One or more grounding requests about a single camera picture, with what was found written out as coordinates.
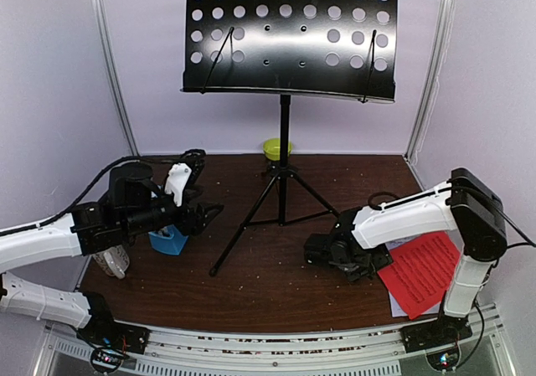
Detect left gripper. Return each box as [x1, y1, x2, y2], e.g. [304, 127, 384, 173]
[121, 184, 223, 237]

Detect red sheet music paper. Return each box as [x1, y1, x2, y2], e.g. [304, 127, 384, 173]
[379, 231, 461, 320]

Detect black music stand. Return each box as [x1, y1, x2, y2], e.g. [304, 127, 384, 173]
[179, 0, 398, 277]

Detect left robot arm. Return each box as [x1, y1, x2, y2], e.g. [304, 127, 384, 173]
[1, 149, 223, 346]

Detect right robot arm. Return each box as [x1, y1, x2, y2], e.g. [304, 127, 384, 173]
[304, 167, 507, 344]

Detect blue metronome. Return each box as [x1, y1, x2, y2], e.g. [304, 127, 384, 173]
[148, 225, 188, 255]

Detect white sheet music paper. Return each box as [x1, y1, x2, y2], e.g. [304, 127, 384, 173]
[386, 238, 410, 317]

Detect green plastic bowl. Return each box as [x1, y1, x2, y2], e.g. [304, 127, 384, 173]
[262, 138, 281, 162]

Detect white patterned mug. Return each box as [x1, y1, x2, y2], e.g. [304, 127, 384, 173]
[92, 245, 131, 280]

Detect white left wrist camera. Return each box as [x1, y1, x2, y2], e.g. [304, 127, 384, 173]
[163, 162, 193, 208]

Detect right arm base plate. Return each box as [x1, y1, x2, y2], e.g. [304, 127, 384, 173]
[399, 320, 472, 373]

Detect right aluminium corner post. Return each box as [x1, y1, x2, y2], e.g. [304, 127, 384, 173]
[405, 0, 456, 167]

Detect aluminium corner post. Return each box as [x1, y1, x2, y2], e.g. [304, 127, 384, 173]
[91, 0, 139, 155]
[405, 0, 456, 167]

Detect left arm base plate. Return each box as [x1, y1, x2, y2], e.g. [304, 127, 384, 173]
[72, 318, 150, 375]

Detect left aluminium corner post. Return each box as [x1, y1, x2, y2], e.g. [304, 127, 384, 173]
[91, 0, 139, 155]

